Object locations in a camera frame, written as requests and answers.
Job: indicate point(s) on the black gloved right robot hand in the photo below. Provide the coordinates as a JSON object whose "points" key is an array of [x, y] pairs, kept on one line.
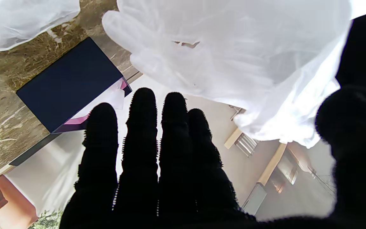
{"points": [[176, 178]]}

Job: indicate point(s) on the translucent white glove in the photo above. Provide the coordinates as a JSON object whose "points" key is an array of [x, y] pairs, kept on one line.
{"points": [[111, 97], [17, 22], [249, 57]]}

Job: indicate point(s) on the printed kitchen scene backdrop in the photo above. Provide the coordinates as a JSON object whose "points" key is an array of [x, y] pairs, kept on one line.
{"points": [[265, 178]]}

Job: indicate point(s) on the black box with pink inside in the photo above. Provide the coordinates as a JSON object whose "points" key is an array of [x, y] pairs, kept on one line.
{"points": [[68, 82]]}

